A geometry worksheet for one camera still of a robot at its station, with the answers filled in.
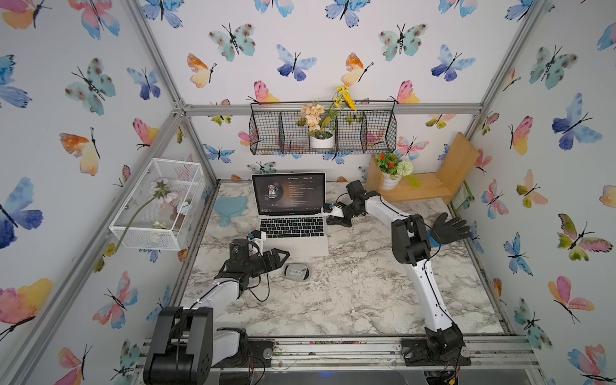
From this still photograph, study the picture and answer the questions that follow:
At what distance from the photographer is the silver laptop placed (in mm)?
1000

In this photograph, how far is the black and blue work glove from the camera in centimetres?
101

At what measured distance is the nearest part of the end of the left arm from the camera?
0.67m

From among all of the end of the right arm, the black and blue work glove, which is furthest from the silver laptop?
the black and blue work glove

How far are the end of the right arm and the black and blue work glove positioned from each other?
34 centimetres

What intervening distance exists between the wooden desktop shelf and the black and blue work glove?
4.8 inches

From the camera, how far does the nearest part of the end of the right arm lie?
2.85 ft

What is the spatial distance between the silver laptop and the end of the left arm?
0.20 metres

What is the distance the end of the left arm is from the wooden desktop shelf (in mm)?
443
